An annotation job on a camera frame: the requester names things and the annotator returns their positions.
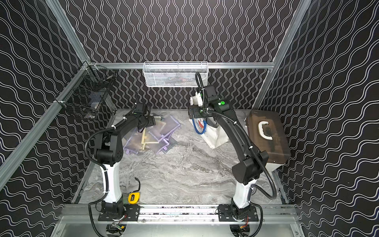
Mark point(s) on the yellow tape measure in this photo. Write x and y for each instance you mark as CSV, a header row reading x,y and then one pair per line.
x,y
134,196

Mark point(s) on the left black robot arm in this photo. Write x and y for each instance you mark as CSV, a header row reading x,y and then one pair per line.
x,y
105,149

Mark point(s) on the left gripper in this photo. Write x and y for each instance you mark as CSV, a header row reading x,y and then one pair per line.
x,y
149,121

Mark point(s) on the purple trim mesh pouch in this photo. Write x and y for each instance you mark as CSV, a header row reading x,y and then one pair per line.
x,y
164,128

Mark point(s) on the white wire mesh basket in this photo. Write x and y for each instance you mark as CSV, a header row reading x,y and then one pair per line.
x,y
175,74

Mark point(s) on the brown lid storage box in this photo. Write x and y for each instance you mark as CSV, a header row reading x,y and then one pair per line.
x,y
265,129

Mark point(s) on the white canvas tote bag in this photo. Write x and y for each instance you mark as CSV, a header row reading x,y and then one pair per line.
x,y
213,136

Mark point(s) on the black wire basket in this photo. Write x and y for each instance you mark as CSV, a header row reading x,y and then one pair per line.
x,y
89,94

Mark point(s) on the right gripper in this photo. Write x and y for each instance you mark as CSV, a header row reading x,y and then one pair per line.
x,y
196,109

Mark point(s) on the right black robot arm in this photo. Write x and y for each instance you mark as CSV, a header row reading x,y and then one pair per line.
x,y
250,172

